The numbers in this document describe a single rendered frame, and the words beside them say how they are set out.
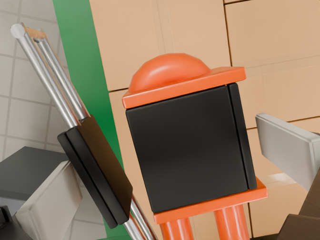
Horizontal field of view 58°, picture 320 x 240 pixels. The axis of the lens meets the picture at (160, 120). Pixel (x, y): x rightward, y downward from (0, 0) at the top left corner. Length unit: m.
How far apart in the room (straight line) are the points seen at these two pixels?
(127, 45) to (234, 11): 0.34
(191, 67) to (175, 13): 0.75
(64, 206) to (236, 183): 0.10
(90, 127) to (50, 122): 1.37
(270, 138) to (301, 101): 0.86
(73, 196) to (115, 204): 0.03
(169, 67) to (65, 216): 0.11
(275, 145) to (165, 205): 0.08
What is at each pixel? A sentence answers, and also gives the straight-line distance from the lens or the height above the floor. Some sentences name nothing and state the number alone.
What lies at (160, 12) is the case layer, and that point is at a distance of 0.93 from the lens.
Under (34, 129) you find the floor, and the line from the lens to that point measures 1.61.
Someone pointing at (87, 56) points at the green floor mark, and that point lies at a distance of 1.49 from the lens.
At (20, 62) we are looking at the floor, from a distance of 1.59.
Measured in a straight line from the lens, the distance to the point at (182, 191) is 0.18.
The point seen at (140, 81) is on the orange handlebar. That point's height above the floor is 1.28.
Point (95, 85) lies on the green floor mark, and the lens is 1.49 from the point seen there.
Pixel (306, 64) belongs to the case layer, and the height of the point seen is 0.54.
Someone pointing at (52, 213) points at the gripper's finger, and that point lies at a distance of 0.17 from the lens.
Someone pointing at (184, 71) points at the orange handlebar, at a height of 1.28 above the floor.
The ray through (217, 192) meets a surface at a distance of 0.19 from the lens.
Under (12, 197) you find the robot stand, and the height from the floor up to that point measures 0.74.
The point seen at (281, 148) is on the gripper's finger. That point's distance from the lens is 0.18.
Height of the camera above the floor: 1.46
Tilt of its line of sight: 79 degrees down
